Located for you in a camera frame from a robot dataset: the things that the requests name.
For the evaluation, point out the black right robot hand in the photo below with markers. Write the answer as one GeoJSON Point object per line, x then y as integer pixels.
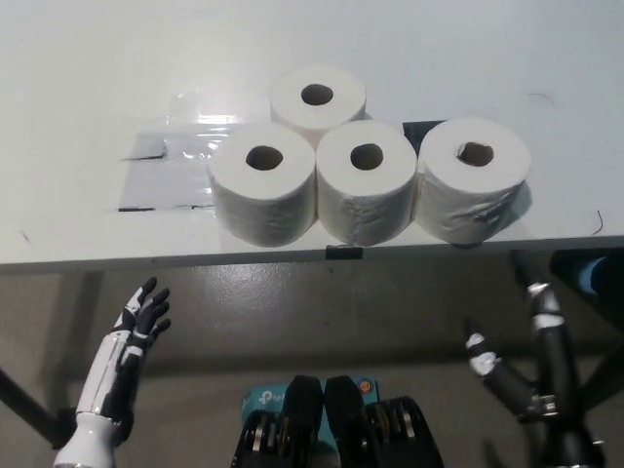
{"type": "Point", "coordinates": [556, 356]}

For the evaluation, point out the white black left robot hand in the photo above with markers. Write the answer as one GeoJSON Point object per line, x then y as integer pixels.
{"type": "Point", "coordinates": [102, 385]}

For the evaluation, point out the white toilet paper roll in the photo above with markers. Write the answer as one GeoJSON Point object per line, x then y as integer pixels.
{"type": "Point", "coordinates": [292, 105]}
{"type": "Point", "coordinates": [263, 200]}
{"type": "Point", "coordinates": [468, 195]}
{"type": "Point", "coordinates": [365, 200]}

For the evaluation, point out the black left robot body block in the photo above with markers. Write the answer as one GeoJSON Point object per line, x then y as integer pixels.
{"type": "Point", "coordinates": [283, 434]}

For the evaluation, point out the blue round object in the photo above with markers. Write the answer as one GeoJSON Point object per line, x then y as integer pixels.
{"type": "Point", "coordinates": [596, 277]}

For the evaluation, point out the thin black thread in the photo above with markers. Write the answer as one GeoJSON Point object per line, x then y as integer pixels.
{"type": "Point", "coordinates": [601, 225]}

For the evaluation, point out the teal router box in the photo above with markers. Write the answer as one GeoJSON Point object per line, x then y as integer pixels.
{"type": "Point", "coordinates": [265, 397]}

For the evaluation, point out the clear plastic sheet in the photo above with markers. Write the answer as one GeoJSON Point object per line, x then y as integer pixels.
{"type": "Point", "coordinates": [166, 183]}

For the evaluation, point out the black tape patch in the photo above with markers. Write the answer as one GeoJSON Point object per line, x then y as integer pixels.
{"type": "Point", "coordinates": [414, 129]}

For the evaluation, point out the clear plastic tape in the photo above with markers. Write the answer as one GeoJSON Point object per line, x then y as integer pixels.
{"type": "Point", "coordinates": [195, 105]}

